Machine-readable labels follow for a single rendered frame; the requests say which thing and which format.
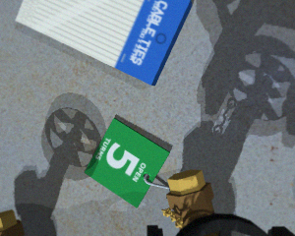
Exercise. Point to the dark grey pipe with three valves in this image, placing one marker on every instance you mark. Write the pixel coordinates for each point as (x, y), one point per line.
(190, 197)

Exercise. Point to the white and blue bag of cable ties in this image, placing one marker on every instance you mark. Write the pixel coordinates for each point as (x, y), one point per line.
(133, 36)

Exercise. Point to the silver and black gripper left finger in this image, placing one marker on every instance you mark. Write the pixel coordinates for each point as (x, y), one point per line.
(153, 230)

